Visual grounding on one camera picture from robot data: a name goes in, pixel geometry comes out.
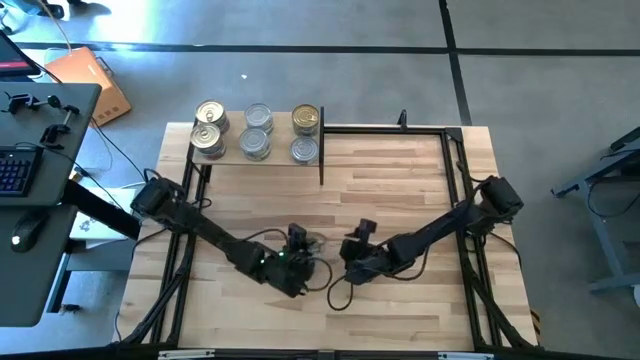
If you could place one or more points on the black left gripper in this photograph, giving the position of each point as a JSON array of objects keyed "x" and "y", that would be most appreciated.
[{"x": 290, "y": 275}]

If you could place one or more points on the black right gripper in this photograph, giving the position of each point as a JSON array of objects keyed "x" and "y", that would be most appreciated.
[{"x": 367, "y": 267}]

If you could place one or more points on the gold can with pull tab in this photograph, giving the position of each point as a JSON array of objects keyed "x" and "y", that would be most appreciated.
[
  {"x": 305, "y": 117},
  {"x": 316, "y": 239}
]

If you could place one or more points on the grey can with pull tab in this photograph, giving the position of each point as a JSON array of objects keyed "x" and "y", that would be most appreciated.
[{"x": 304, "y": 150}]

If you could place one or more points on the silver can with plain lid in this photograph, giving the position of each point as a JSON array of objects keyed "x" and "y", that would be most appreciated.
[
  {"x": 258, "y": 116},
  {"x": 254, "y": 142}
]

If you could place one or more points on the salmon can with pull tab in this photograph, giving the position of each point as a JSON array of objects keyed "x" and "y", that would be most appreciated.
[
  {"x": 210, "y": 111},
  {"x": 206, "y": 137}
]

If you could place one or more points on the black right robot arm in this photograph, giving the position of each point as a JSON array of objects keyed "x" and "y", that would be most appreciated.
[{"x": 440, "y": 225}]

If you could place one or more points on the black shelf side panel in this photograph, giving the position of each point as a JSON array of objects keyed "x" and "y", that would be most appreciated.
[{"x": 322, "y": 150}]

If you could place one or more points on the black desk support beam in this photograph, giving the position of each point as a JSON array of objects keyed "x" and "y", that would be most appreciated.
[{"x": 100, "y": 210}]

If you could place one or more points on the white box with logo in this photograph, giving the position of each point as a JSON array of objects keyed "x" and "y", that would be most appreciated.
[{"x": 95, "y": 227}]

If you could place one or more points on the black desk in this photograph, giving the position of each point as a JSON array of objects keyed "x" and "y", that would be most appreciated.
[{"x": 75, "y": 150}]

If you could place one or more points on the orange case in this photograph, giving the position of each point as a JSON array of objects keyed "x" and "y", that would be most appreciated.
[{"x": 85, "y": 80}]

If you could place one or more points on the black clamp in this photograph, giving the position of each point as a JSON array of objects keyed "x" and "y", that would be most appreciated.
[
  {"x": 20, "y": 102},
  {"x": 52, "y": 134}
]

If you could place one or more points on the black computer mouse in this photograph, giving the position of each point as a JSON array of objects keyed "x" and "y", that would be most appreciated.
[{"x": 27, "y": 232}]

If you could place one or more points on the black keyboard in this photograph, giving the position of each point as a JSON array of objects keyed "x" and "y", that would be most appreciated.
[{"x": 15, "y": 172}]

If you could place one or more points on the black monitor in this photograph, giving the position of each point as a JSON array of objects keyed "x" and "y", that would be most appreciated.
[{"x": 12, "y": 57}]

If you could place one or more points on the black aluminium table frame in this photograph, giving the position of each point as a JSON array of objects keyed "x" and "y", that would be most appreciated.
[{"x": 380, "y": 130}]

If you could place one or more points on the black frame post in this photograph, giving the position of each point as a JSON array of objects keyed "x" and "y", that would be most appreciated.
[{"x": 402, "y": 121}]

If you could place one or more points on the white metal bracket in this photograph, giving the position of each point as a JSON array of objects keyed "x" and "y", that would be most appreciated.
[
  {"x": 185, "y": 354},
  {"x": 465, "y": 356}
]

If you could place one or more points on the grey table frame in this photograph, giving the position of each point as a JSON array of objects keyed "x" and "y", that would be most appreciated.
[{"x": 607, "y": 250}]

